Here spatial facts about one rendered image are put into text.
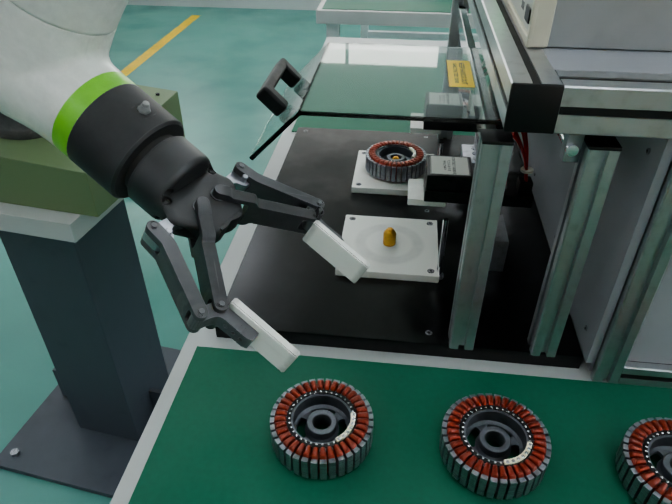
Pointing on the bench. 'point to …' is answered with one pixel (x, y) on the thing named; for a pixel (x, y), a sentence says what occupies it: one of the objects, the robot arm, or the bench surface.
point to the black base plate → (329, 164)
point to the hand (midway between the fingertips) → (321, 306)
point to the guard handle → (276, 84)
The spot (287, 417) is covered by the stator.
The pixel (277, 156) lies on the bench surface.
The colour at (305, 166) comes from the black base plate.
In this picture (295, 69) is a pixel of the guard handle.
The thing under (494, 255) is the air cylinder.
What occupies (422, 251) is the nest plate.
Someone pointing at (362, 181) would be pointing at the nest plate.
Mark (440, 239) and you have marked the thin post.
